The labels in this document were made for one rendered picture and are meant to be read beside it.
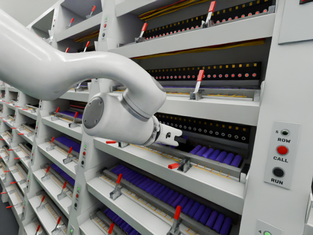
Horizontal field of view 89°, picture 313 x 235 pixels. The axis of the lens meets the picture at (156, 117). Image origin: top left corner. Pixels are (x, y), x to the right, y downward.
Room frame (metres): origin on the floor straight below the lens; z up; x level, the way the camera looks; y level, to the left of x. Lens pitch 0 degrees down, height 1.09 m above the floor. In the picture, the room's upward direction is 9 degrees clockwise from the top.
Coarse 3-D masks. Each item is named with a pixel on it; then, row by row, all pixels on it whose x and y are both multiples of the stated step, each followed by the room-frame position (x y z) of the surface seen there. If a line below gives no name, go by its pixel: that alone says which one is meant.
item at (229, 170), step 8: (152, 144) 0.56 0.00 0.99; (168, 152) 0.52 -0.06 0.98; (176, 152) 0.50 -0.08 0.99; (184, 152) 0.49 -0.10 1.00; (192, 160) 0.47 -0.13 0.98; (200, 160) 0.45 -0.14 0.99; (208, 160) 0.44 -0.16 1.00; (200, 168) 0.43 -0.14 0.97; (216, 168) 0.42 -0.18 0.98; (224, 168) 0.41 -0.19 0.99; (232, 168) 0.40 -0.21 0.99; (240, 168) 0.40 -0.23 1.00; (224, 176) 0.40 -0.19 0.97
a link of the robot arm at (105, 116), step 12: (96, 96) 0.30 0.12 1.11; (108, 96) 0.28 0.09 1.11; (120, 96) 0.31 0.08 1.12; (96, 108) 0.28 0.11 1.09; (108, 108) 0.27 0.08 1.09; (120, 108) 0.29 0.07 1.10; (84, 120) 0.30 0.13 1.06; (96, 120) 0.28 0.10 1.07; (108, 120) 0.27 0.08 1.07; (120, 120) 0.29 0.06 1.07; (132, 120) 0.30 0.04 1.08; (144, 120) 0.32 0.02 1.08; (96, 132) 0.27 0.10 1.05; (108, 132) 0.28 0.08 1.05; (120, 132) 0.30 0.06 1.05; (132, 132) 0.32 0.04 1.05; (144, 132) 0.34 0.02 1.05
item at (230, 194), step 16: (96, 144) 0.70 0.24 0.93; (112, 144) 0.64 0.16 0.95; (240, 144) 0.50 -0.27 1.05; (128, 160) 0.58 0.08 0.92; (144, 160) 0.52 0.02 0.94; (160, 160) 0.50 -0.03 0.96; (176, 160) 0.50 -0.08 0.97; (160, 176) 0.49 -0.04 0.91; (176, 176) 0.45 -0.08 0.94; (192, 176) 0.42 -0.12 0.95; (208, 176) 0.41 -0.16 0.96; (240, 176) 0.38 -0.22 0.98; (192, 192) 0.42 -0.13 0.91; (208, 192) 0.39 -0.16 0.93; (224, 192) 0.36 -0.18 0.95; (240, 192) 0.36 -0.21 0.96; (240, 208) 0.35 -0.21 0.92
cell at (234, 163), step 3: (237, 156) 0.46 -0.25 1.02; (240, 156) 0.46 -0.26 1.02; (234, 159) 0.45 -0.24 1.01; (237, 159) 0.45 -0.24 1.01; (240, 159) 0.45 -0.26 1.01; (231, 162) 0.44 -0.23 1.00; (234, 162) 0.43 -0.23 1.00; (237, 162) 0.44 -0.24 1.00; (231, 165) 0.43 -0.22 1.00; (234, 165) 0.42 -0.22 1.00; (237, 165) 0.43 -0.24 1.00
